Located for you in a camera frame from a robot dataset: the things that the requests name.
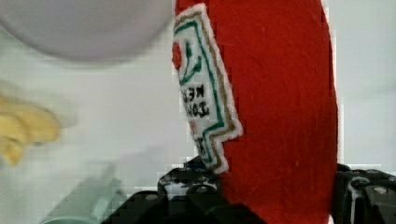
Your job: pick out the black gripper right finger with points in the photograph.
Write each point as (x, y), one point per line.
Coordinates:
(363, 197)

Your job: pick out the yellow felt banana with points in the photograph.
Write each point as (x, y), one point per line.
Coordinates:
(23, 125)

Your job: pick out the red felt ketchup bottle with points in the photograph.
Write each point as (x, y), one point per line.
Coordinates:
(257, 86)

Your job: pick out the grey round plate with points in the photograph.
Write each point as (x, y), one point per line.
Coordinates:
(85, 30)

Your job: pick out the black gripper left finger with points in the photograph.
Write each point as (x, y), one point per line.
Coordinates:
(183, 199)

